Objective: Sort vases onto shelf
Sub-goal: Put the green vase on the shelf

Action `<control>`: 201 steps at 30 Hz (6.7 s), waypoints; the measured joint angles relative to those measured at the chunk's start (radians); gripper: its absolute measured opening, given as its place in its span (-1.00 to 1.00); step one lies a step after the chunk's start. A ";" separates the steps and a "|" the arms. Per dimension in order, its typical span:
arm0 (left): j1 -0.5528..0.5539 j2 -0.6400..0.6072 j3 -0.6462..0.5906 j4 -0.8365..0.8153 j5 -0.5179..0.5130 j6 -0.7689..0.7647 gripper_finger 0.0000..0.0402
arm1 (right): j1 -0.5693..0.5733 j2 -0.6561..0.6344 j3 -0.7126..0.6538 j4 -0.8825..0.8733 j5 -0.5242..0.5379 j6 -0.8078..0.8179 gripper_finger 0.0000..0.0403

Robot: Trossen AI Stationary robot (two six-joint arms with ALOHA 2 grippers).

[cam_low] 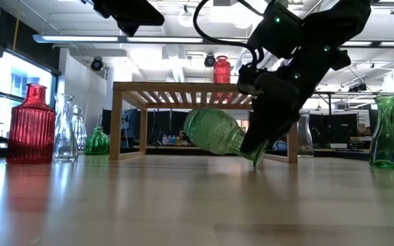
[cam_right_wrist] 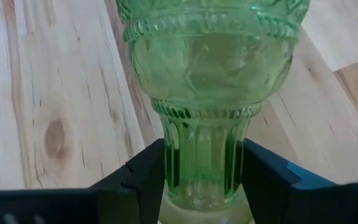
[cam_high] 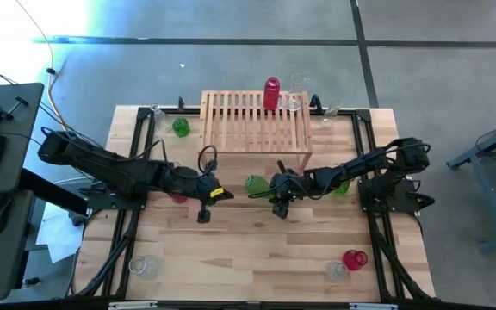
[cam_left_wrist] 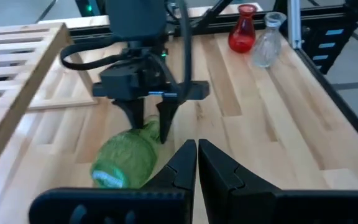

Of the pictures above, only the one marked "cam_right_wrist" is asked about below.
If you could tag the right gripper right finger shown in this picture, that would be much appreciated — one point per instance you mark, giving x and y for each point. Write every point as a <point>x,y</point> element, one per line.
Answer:
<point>291,202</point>

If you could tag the green bulbous glass vase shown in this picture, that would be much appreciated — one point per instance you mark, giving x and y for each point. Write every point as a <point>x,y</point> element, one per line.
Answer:
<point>210,77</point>

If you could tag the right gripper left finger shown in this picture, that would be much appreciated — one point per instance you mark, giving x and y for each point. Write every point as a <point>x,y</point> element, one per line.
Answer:
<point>73,207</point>

